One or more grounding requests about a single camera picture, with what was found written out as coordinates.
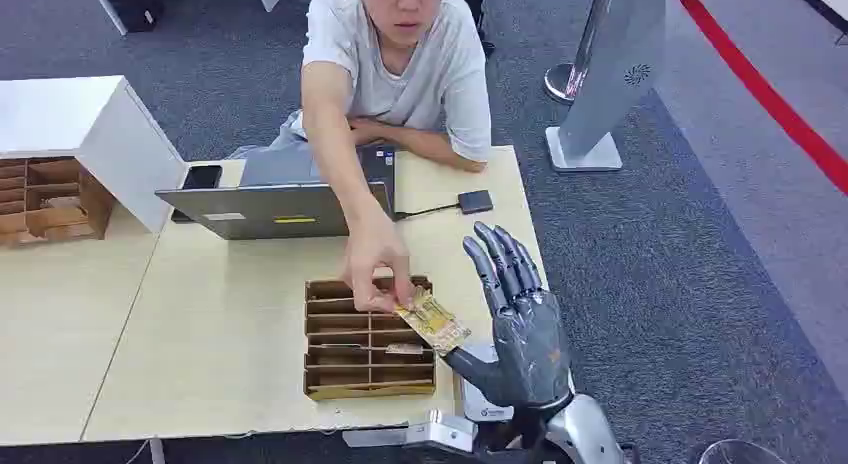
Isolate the black adapter cable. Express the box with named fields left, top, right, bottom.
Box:
left=394, top=202, right=462, bottom=222

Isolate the black smartphone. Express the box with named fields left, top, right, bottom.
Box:
left=170, top=164, right=225, bottom=224

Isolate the person's right hand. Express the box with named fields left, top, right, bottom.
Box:
left=340, top=211, right=417, bottom=315

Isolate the grey kiosk stand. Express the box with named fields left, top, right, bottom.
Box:
left=545, top=0, right=668, bottom=175

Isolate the wooden compartment box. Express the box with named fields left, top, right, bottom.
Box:
left=0, top=156, right=118, bottom=249

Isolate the white cabinet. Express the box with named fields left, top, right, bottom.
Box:
left=0, top=75, right=191, bottom=236

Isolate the yellow printed card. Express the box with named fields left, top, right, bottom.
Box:
left=393, top=291, right=474, bottom=357

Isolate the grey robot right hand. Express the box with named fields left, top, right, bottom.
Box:
left=443, top=221, right=575, bottom=413

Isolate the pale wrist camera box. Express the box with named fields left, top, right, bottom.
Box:
left=459, top=344, right=516, bottom=424

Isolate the grey laptop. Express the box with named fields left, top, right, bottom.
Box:
left=154, top=144, right=399, bottom=242

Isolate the chrome stanchion base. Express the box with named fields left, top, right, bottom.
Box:
left=543, top=61, right=587, bottom=107

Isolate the black adapter box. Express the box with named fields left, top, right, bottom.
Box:
left=457, top=189, right=496, bottom=216

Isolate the wooden card box with slots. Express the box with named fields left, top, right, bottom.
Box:
left=303, top=276, right=438, bottom=403

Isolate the person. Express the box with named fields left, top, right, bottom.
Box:
left=228, top=0, right=493, bottom=315

